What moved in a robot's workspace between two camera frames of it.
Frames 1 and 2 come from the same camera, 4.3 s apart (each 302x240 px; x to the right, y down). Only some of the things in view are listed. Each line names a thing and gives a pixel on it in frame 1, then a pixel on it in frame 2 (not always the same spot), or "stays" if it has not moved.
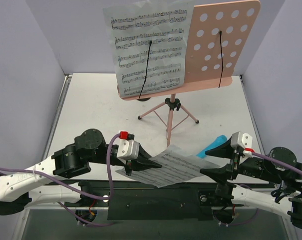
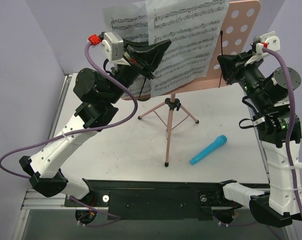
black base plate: x=129 y=201 stays
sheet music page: x=177 y=164 to x=194 y=27
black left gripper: x=128 y=165 to x=140 y=64
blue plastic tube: x=220 y=139 stays
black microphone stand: x=143 y=99 stays
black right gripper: x=231 y=163 to x=241 y=69
